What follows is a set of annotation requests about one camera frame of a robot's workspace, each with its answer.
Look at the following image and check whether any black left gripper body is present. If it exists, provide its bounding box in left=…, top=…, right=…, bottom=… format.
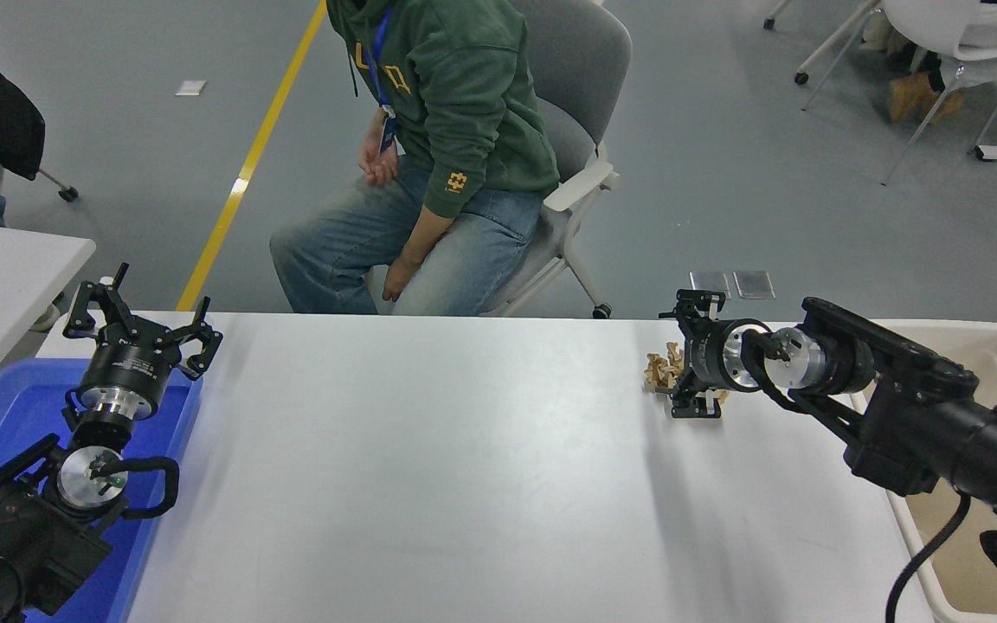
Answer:
left=79, top=333, right=177, bottom=401

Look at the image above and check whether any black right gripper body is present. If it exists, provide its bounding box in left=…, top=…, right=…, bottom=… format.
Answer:
left=683, top=317, right=735, bottom=397

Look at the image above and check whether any tan paper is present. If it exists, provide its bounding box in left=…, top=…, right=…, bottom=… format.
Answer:
left=644, top=342, right=730, bottom=406

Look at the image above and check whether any person's left hand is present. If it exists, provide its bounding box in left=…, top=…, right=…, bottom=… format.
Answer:
left=381, top=258, right=420, bottom=304

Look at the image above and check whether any person's right hand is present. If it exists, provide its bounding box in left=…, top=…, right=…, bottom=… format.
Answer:
left=357, top=132, right=402, bottom=187

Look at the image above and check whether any white side table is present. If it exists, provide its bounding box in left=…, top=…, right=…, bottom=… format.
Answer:
left=0, top=220, right=97, bottom=412

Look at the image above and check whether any chair with black caster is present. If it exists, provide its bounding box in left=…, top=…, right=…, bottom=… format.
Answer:
left=0, top=160, right=80, bottom=202

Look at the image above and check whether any blue plastic tray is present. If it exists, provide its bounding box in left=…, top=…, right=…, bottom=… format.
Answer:
left=0, top=359, right=205, bottom=623

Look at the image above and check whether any chair base with casters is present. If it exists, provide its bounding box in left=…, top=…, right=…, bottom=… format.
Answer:
left=765, top=0, right=884, bottom=87

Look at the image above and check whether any white grey office chair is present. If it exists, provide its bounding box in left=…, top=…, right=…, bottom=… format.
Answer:
left=481, top=0, right=635, bottom=319

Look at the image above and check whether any person with tan boots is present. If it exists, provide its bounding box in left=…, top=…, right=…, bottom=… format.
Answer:
left=862, top=0, right=997, bottom=124

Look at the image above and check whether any seated person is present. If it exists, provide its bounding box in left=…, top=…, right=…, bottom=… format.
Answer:
left=269, top=0, right=562, bottom=314

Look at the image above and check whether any white shell chair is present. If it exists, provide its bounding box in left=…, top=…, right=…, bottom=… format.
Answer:
left=803, top=0, right=997, bottom=187

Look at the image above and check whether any blue lanyard badge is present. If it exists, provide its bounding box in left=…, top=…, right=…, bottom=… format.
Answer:
left=366, top=7, right=400, bottom=157

